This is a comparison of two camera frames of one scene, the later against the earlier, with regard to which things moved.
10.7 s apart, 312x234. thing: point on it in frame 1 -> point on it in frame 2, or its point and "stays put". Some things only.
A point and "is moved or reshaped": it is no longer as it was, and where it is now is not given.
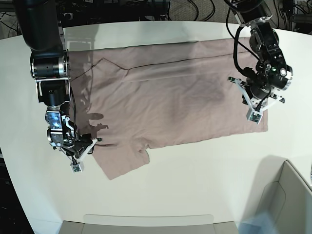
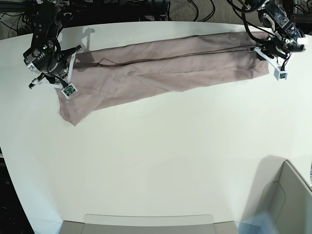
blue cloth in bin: [261, 223] stays put
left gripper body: [257, 95] -> [277, 52]
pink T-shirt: [129, 99] is moved or reshaped
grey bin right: [279, 190] stays put
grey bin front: [146, 224] stays put
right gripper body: [82, 145] -> [54, 64]
